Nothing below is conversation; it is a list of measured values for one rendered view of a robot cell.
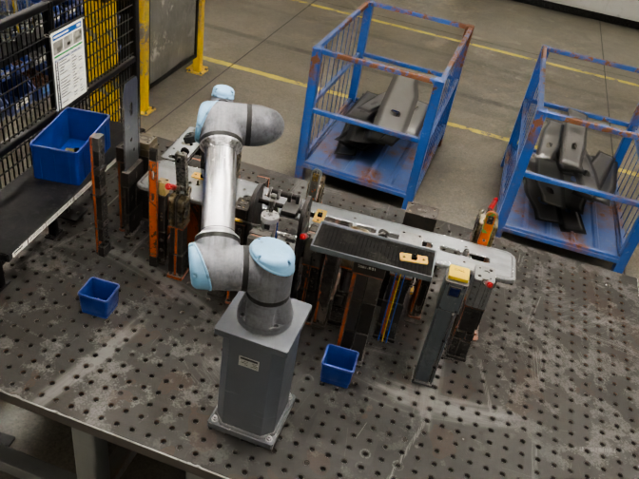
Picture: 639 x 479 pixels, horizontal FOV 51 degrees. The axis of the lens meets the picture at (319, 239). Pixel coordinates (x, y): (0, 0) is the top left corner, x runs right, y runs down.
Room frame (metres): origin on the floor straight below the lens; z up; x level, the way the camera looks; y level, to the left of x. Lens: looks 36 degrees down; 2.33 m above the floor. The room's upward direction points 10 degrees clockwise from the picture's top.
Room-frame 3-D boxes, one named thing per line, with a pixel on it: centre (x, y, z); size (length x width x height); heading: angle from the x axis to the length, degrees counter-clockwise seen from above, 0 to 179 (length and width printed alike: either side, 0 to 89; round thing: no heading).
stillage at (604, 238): (3.99, -1.55, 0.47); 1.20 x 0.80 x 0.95; 169
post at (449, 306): (1.60, -0.43, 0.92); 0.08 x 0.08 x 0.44; 82
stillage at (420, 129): (4.31, -0.29, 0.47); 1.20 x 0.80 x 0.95; 167
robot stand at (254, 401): (1.33, 0.11, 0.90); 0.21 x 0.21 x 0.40; 78
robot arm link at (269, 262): (1.33, 0.12, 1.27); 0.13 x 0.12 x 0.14; 102
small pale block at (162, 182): (1.95, 0.57, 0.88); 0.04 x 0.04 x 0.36; 82
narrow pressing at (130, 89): (2.11, 0.73, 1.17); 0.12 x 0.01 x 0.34; 172
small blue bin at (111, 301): (1.65, 0.70, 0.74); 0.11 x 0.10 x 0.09; 82
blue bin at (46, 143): (2.03, 0.92, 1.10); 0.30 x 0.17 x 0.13; 0
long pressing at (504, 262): (2.00, -0.01, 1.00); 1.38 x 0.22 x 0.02; 82
